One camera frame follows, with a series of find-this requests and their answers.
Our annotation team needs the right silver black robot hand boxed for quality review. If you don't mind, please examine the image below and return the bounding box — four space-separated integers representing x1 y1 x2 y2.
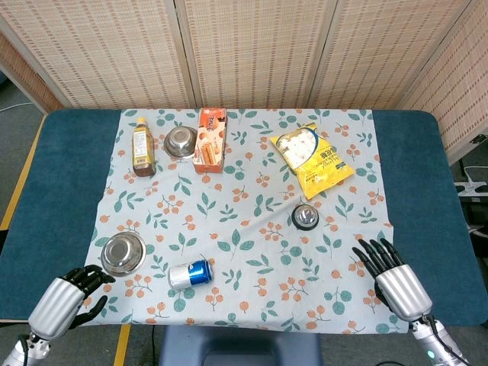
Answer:
352 238 434 322

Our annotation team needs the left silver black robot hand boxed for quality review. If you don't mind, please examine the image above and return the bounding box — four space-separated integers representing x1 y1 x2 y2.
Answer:
27 264 116 341

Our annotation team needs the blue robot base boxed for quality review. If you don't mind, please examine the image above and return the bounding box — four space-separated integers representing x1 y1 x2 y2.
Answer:
158 325 323 366

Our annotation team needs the silver metal lid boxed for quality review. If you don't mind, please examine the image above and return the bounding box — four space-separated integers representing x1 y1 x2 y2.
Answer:
291 204 320 231

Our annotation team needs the large steel bowl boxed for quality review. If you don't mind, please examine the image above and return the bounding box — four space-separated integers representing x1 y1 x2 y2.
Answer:
100 233 147 278

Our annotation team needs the blue table mat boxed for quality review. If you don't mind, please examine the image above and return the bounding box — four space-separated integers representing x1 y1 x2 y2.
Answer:
0 108 488 327

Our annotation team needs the blue silver soda can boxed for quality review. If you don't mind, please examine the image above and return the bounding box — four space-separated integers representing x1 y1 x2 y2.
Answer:
167 259 214 291

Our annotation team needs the yellow marshmallow snack bag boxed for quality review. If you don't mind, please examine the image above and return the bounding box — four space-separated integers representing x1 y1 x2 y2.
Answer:
270 122 356 201

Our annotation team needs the floral patterned tablecloth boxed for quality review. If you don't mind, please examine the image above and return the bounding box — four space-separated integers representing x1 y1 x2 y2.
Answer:
82 108 409 336

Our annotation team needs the brown tea bottle yellow cap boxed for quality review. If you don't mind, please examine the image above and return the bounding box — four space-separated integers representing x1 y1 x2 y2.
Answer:
131 117 157 178

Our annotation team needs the small steel bowl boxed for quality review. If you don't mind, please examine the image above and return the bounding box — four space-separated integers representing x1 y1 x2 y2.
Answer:
163 127 199 160

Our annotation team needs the orange biscuit box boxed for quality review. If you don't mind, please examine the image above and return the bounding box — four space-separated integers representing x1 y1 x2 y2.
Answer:
193 107 229 175

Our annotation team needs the woven folding screen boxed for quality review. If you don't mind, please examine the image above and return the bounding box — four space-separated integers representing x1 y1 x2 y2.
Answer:
0 0 488 165

